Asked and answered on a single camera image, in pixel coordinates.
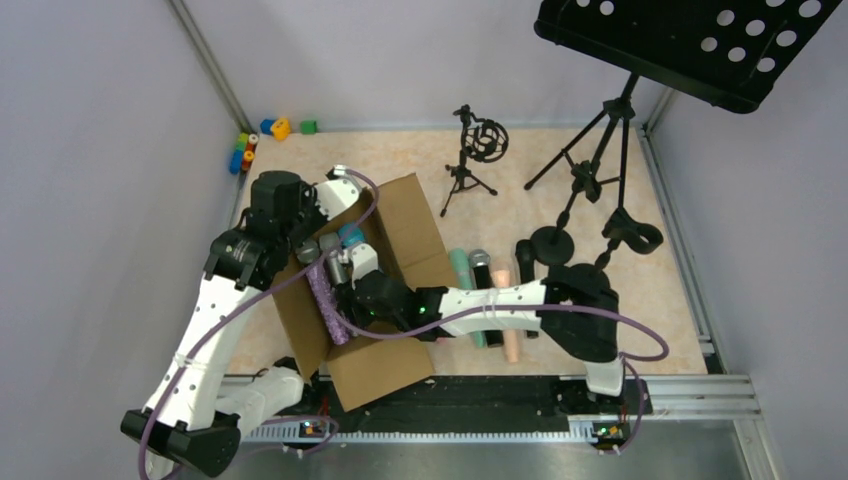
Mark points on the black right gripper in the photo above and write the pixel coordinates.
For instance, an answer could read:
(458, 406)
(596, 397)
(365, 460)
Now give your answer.
(354, 307)

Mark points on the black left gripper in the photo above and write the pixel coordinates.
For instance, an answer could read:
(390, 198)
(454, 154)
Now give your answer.
(309, 221)

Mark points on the silver grey microphone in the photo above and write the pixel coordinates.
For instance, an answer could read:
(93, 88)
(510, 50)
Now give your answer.
(330, 244)

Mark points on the purple glitter microphone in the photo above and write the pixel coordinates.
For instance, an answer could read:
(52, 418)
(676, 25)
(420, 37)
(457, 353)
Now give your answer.
(308, 255)

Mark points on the teal blue microphone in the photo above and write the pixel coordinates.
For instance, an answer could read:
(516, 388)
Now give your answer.
(350, 235)

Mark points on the brown cardboard box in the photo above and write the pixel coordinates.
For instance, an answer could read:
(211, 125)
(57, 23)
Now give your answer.
(411, 255)

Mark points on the black microphone silver grille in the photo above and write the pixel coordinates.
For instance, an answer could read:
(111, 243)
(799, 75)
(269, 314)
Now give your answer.
(479, 261)

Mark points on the beige pink microphone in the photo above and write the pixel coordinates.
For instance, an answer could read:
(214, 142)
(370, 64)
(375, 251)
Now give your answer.
(502, 278)

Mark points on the black round-base stand with clip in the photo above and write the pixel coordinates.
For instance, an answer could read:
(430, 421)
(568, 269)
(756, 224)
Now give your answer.
(552, 244)

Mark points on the black shock mount tripod stand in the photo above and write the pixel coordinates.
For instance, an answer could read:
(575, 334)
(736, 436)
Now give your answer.
(482, 140)

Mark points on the black round-base stand with holder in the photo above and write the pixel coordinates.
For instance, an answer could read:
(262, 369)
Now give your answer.
(621, 228)

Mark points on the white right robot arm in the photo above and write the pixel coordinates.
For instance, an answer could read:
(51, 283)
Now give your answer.
(575, 307)

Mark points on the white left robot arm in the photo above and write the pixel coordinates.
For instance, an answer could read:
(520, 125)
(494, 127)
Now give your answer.
(185, 422)

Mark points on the black music stand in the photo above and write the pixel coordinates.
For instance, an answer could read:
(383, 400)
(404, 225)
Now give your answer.
(729, 54)

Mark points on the orange cylinder toy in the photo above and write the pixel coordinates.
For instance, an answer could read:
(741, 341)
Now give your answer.
(247, 160)

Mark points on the blue cylinder toy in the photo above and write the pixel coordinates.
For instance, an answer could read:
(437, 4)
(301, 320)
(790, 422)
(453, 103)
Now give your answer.
(236, 161)

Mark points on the green cylinder toy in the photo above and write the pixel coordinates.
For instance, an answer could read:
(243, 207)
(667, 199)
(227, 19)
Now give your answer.
(242, 141)

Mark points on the red cylinder toy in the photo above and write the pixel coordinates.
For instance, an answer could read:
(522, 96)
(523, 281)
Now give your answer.
(252, 142)

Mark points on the blue toy block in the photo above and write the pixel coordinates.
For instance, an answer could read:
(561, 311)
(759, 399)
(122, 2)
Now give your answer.
(266, 126)

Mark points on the green toy block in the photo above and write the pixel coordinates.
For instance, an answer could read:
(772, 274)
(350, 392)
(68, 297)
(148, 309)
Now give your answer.
(308, 127)

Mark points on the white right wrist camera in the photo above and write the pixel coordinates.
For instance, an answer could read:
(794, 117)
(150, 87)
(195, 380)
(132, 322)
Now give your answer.
(362, 258)

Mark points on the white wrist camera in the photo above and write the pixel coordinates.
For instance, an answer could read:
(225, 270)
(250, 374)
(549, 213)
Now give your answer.
(362, 258)
(338, 193)

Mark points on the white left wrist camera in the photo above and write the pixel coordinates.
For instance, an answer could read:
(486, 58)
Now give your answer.
(338, 193)

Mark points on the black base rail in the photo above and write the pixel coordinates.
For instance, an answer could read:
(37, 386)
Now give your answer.
(470, 405)

